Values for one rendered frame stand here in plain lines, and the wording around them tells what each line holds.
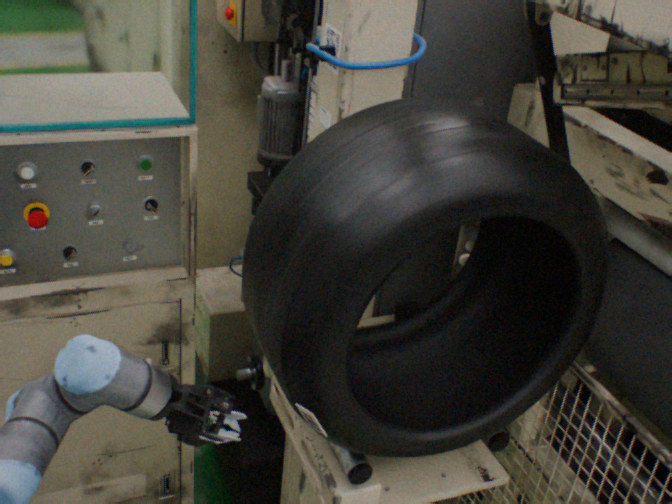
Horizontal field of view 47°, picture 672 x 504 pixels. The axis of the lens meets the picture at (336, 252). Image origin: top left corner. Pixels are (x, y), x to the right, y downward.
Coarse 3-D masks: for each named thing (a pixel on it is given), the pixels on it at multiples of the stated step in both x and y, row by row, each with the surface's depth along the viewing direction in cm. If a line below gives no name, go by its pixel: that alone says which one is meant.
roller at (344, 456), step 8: (336, 448) 137; (336, 456) 137; (344, 456) 135; (352, 456) 134; (360, 456) 134; (344, 464) 134; (352, 464) 133; (360, 464) 132; (368, 464) 133; (352, 472) 132; (360, 472) 132; (368, 472) 133; (352, 480) 133; (360, 480) 133
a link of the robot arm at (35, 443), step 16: (0, 432) 97; (16, 432) 98; (32, 432) 98; (48, 432) 100; (0, 448) 95; (16, 448) 95; (32, 448) 97; (48, 448) 99; (0, 464) 93; (16, 464) 94; (32, 464) 96; (48, 464) 100; (0, 480) 91; (16, 480) 92; (32, 480) 95; (0, 496) 92; (16, 496) 92
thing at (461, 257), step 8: (472, 224) 180; (464, 232) 180; (472, 232) 177; (464, 240) 182; (472, 240) 177; (456, 248) 183; (464, 248) 183; (456, 256) 183; (464, 256) 182; (456, 264) 184; (456, 272) 186
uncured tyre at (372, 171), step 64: (384, 128) 118; (448, 128) 115; (512, 128) 122; (320, 192) 114; (384, 192) 108; (448, 192) 108; (512, 192) 111; (576, 192) 118; (256, 256) 123; (320, 256) 109; (384, 256) 108; (512, 256) 155; (576, 256) 123; (256, 320) 125; (320, 320) 110; (448, 320) 159; (512, 320) 153; (576, 320) 130; (320, 384) 116; (384, 384) 153; (448, 384) 152; (512, 384) 146; (384, 448) 128; (448, 448) 135
